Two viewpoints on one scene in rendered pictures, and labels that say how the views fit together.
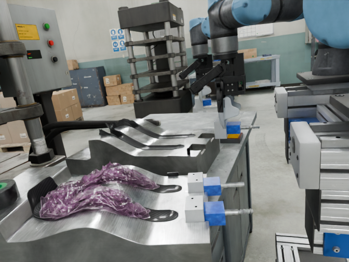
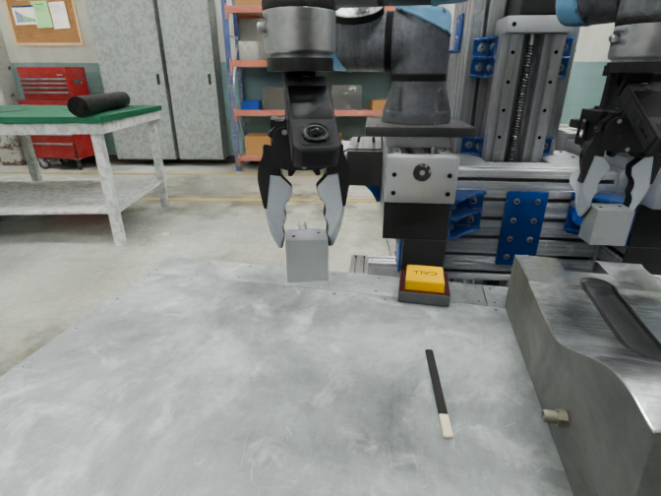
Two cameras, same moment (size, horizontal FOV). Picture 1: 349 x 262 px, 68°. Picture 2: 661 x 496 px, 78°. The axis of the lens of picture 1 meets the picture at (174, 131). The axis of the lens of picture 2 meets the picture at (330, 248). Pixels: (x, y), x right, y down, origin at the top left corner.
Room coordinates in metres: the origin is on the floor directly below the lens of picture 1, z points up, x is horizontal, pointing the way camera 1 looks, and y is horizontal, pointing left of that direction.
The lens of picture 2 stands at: (1.29, 0.31, 1.13)
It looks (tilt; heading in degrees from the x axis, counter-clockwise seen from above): 23 degrees down; 257
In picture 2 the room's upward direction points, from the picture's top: straight up
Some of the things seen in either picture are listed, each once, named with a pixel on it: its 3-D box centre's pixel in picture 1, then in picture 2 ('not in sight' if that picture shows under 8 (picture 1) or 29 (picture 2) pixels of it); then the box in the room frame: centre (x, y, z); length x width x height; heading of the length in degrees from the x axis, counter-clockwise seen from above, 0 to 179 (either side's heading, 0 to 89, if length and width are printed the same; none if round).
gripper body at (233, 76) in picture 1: (229, 75); (623, 109); (0.75, -0.18, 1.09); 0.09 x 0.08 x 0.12; 70
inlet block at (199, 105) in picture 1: (209, 102); (304, 240); (1.21, -0.18, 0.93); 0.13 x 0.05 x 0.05; 83
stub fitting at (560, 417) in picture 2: not in sight; (554, 416); (1.02, 0.08, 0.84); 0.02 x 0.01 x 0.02; 155
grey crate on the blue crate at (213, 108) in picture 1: (213, 108); not in sight; (3.96, -0.65, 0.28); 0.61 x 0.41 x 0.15; 75
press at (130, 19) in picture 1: (162, 63); not in sight; (5.47, 0.07, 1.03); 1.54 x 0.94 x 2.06; 165
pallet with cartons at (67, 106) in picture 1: (44, 112); not in sight; (5.31, 2.60, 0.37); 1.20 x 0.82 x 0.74; 83
